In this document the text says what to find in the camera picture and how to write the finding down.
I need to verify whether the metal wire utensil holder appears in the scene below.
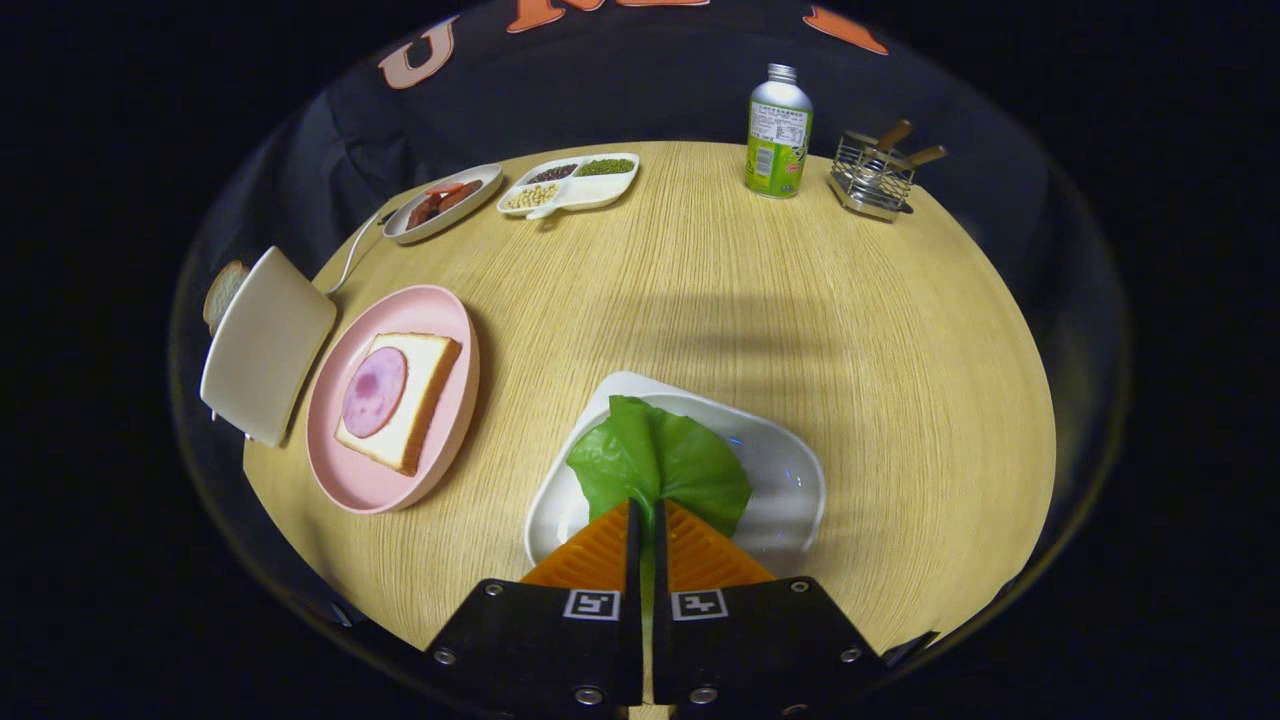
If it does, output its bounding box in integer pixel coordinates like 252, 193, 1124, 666
828, 130, 917, 223

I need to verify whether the pink ham slice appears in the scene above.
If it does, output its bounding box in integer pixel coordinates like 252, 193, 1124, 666
341, 346, 409, 439

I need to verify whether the green lettuce leaf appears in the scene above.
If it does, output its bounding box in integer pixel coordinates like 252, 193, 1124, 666
566, 395, 753, 641

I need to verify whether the green label drink bottle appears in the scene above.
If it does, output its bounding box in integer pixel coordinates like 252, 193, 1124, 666
745, 63, 814, 199

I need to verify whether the round-topped bread slice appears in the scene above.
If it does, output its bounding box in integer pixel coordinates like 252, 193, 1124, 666
203, 260, 251, 336

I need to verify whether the pink plate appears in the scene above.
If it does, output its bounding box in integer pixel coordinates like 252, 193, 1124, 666
305, 284, 481, 515

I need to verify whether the black backdrop cloth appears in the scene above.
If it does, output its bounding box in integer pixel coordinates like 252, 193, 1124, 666
175, 0, 1131, 641

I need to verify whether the white toaster cable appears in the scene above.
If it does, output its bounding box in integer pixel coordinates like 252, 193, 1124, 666
325, 208, 396, 297

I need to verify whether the white divided dish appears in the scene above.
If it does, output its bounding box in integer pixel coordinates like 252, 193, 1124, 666
496, 152, 641, 221

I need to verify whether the round beige plate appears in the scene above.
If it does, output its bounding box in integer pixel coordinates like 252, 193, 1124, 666
382, 163, 504, 246

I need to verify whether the square white bread slice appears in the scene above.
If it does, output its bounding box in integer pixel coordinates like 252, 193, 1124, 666
334, 332, 463, 477

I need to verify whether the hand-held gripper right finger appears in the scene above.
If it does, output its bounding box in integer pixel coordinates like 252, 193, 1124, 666
652, 498, 886, 716

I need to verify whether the white plate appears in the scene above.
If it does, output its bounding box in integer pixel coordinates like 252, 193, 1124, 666
524, 371, 827, 579

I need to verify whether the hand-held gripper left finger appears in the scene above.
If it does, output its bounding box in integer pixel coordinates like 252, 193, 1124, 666
425, 500, 643, 709

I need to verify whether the white toaster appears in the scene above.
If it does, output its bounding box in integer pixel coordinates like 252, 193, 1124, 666
200, 246, 338, 447

